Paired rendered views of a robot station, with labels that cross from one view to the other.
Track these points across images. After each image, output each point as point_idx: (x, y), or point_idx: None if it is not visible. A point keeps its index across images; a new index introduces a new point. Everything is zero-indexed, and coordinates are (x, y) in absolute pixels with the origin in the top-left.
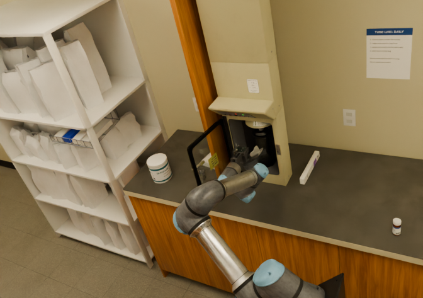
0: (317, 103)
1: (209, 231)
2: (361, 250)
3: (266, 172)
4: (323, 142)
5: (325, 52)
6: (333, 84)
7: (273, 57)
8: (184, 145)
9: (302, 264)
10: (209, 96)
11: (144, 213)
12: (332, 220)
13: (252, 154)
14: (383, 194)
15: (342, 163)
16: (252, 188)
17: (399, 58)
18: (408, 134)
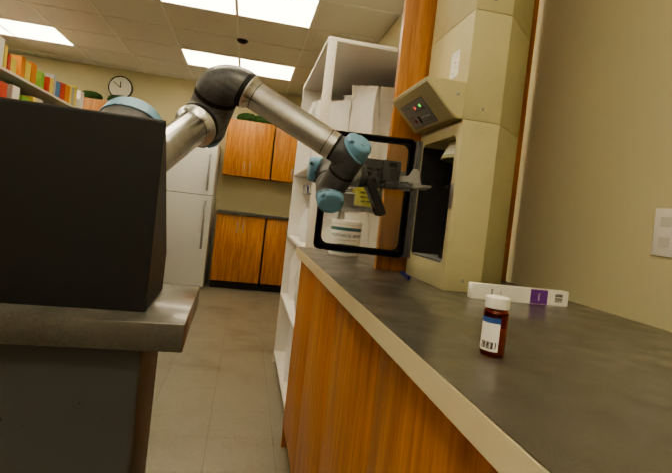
0: (614, 198)
1: (186, 116)
2: (384, 346)
3: (356, 143)
4: (607, 303)
5: (648, 73)
6: (649, 146)
7: (498, 13)
8: None
9: (345, 422)
10: None
11: (299, 298)
12: (416, 309)
13: (403, 180)
14: (593, 345)
15: (593, 319)
16: (330, 174)
17: None
18: None
